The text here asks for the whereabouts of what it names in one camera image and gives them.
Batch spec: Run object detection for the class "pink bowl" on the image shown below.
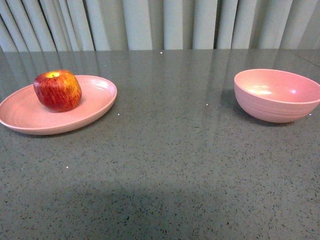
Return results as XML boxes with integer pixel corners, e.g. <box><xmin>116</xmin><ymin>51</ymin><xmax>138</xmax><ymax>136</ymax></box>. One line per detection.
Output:
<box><xmin>234</xmin><ymin>69</ymin><xmax>320</xmax><ymax>123</ymax></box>

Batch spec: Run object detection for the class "red yellow apple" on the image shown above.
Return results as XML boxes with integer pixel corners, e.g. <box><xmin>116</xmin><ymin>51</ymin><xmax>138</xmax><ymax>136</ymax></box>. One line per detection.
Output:
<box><xmin>33</xmin><ymin>69</ymin><xmax>82</xmax><ymax>112</ymax></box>

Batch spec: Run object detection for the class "pink plate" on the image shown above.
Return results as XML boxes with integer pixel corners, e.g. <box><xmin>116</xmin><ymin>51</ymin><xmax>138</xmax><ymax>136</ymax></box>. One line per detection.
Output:
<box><xmin>0</xmin><ymin>75</ymin><xmax>118</xmax><ymax>135</ymax></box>

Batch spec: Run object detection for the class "white pleated curtain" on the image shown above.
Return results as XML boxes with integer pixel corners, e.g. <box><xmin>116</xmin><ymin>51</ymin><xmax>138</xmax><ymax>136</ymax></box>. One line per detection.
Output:
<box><xmin>0</xmin><ymin>0</ymin><xmax>320</xmax><ymax>52</ymax></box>

